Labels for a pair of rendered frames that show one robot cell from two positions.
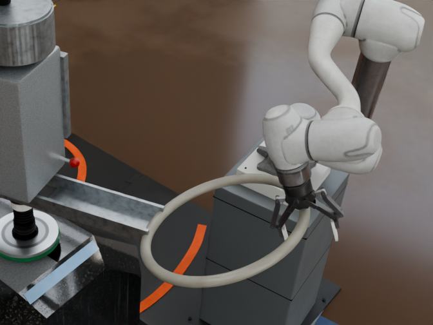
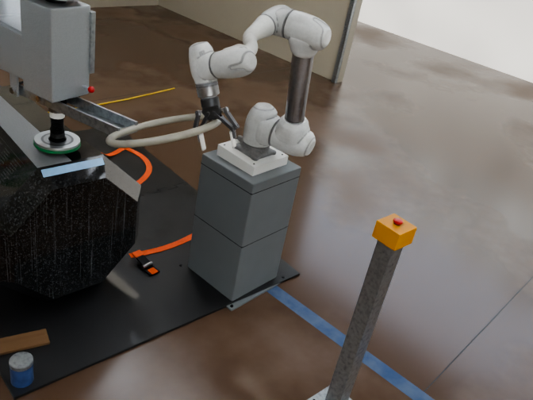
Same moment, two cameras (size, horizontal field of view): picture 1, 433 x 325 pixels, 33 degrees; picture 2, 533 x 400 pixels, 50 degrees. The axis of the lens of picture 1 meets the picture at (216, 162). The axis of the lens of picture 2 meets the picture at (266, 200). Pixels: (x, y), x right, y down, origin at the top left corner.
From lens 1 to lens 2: 1.14 m
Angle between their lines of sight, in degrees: 12
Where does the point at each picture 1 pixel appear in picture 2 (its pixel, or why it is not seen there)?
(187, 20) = not seen: hidden behind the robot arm
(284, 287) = (238, 236)
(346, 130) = (231, 51)
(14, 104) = (47, 25)
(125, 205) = (115, 120)
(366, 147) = (242, 63)
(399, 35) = (308, 33)
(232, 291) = (208, 241)
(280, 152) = (195, 69)
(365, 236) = (333, 250)
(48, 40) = not seen: outside the picture
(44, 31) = not seen: outside the picture
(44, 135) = (70, 59)
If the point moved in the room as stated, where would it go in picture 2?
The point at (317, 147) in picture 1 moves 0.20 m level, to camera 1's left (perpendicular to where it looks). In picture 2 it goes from (214, 63) to (165, 51)
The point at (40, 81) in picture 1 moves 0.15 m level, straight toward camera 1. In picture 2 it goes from (70, 19) to (60, 28)
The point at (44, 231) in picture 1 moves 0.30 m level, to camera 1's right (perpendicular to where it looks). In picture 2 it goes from (70, 141) to (124, 158)
